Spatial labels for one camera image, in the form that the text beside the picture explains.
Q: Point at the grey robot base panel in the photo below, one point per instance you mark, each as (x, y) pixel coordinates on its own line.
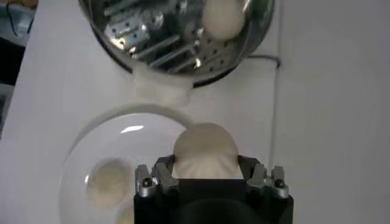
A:
(16, 22)

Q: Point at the large white round plate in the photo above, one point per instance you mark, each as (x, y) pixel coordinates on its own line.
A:
(137, 146)

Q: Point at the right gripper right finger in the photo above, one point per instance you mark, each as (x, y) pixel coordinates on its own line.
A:
(278, 185)

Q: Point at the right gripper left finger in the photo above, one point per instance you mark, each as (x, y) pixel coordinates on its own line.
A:
(146, 185)

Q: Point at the stainless steel steamer basket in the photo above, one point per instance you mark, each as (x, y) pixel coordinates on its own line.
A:
(170, 45)

